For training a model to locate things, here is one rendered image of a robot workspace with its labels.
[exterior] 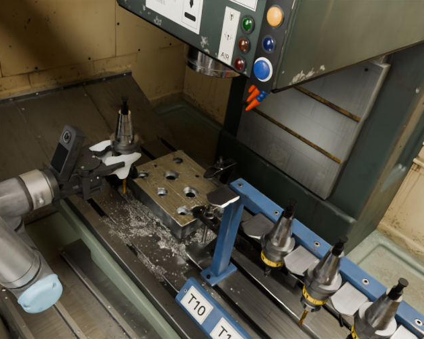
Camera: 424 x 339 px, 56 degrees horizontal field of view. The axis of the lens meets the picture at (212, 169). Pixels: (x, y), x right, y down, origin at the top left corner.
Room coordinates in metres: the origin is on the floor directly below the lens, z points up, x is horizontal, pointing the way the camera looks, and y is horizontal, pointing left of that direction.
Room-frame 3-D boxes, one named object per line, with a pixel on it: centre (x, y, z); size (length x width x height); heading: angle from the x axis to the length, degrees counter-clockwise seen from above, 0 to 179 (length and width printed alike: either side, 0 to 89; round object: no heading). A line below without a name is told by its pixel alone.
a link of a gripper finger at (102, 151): (0.74, 0.25, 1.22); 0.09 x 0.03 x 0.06; 152
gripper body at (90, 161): (0.64, 0.29, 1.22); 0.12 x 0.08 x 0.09; 139
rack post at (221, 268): (0.71, -0.07, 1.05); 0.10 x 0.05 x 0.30; 139
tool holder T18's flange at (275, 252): (0.57, -0.16, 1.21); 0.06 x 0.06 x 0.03
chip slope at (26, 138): (1.37, 0.54, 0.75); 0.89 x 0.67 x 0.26; 139
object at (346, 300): (0.46, -0.28, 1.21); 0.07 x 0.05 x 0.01; 139
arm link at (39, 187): (0.58, 0.34, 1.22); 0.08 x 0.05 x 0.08; 49
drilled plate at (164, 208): (0.96, 0.09, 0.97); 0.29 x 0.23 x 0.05; 49
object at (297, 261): (0.53, -0.20, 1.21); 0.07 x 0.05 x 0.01; 139
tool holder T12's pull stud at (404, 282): (0.42, -0.32, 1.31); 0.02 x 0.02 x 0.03
